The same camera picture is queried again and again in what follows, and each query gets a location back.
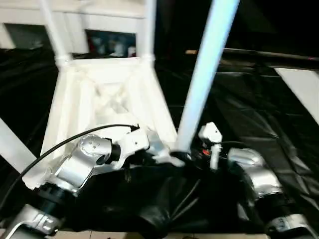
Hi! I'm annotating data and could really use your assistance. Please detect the white plastic table top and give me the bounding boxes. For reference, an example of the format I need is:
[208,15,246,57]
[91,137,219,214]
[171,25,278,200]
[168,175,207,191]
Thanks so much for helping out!
[21,56,186,190]

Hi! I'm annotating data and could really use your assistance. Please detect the black table mat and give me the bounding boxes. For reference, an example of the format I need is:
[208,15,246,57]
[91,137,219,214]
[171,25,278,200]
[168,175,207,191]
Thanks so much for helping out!
[0,47,319,236]

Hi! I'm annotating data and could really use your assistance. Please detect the long black pole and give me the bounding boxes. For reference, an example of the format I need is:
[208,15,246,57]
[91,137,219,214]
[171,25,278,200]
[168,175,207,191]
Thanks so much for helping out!
[221,48,319,62]

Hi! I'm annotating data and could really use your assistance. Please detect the white patterned figure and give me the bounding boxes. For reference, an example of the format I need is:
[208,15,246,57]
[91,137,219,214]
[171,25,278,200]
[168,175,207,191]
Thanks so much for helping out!
[112,41,123,56]

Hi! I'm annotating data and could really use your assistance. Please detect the white flat board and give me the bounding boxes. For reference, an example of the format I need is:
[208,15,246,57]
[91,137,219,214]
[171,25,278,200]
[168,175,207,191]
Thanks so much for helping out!
[274,67,319,120]

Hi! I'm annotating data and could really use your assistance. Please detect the black fabric covered furniture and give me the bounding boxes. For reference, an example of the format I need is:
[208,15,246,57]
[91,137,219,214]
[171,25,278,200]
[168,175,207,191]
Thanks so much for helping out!
[154,0,319,58]

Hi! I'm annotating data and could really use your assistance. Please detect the white glass-door cabinet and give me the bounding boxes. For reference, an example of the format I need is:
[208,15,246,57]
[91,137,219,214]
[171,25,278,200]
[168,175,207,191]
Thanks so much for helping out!
[0,0,148,57]

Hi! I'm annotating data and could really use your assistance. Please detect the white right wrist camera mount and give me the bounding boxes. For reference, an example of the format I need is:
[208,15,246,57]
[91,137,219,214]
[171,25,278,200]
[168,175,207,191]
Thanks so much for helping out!
[198,121,224,170]

